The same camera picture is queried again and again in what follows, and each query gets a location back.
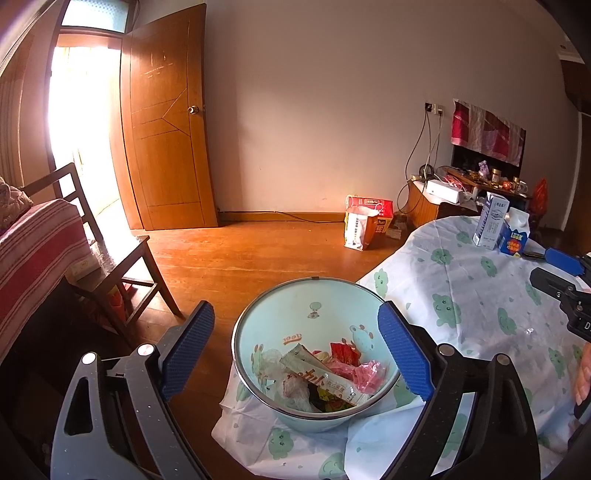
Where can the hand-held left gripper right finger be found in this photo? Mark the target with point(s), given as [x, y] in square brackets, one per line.
[406, 350]

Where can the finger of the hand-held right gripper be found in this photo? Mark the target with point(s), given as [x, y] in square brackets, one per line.
[551, 281]
[563, 261]

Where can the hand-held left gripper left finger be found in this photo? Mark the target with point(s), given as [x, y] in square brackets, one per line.
[187, 350]

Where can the pink plastic wrapper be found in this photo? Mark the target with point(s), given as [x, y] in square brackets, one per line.
[369, 374]

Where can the red snack wrapper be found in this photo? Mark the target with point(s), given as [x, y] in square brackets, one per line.
[344, 353]

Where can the white snack wrapper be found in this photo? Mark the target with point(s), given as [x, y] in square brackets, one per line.
[318, 374]

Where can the mint green cartoon bin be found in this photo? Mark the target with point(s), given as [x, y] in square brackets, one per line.
[286, 304]

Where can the person's right hand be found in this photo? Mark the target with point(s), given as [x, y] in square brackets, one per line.
[584, 374]

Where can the dark flat item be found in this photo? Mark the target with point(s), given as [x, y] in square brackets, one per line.
[534, 254]

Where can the blue gable-top milk carton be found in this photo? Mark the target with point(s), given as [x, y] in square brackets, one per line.
[513, 237]

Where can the red plastic bag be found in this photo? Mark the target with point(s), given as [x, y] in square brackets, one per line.
[541, 196]

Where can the cloud-print white tablecloth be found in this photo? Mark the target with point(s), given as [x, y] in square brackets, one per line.
[475, 295]

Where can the tall white milk carton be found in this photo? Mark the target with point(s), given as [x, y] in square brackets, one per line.
[489, 221]

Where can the white mug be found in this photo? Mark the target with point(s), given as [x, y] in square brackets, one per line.
[522, 187]

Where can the dark wooden chair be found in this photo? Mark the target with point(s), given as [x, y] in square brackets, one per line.
[134, 258]

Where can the gold lidded jar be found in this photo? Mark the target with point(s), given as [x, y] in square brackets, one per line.
[496, 175]

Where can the white tissue box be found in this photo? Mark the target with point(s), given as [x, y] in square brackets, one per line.
[83, 267]

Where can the black television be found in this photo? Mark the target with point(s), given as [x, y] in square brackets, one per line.
[464, 157]

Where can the small wooden cabinet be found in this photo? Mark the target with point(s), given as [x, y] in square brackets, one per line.
[422, 207]

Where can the red patterned cloth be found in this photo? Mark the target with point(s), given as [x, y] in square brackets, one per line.
[485, 129]

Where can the red striped cloth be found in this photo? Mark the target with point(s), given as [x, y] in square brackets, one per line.
[32, 258]

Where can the wooden door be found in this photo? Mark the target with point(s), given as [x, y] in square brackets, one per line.
[166, 138]

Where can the transom window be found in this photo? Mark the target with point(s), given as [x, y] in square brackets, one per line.
[92, 14]

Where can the wall socket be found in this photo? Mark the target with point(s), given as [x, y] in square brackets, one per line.
[433, 108]

